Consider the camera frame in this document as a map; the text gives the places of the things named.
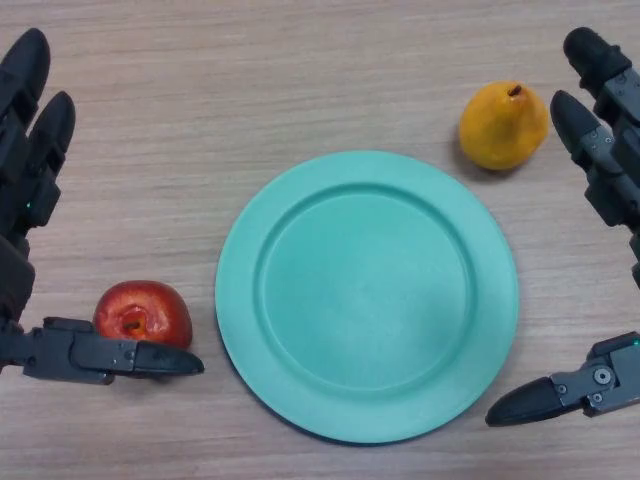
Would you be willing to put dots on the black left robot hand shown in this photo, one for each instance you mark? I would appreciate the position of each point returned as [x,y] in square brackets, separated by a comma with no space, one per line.
[20,165]

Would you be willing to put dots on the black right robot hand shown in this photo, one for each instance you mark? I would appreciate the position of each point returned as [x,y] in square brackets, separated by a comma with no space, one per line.
[612,165]

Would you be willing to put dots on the red apple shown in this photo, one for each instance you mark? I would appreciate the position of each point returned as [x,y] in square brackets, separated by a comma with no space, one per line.
[150,307]

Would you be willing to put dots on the green round plate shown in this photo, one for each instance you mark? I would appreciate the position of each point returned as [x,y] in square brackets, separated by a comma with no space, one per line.
[365,300]

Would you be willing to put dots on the yellow pear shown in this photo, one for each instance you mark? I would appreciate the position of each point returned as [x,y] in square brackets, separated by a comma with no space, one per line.
[500,130]

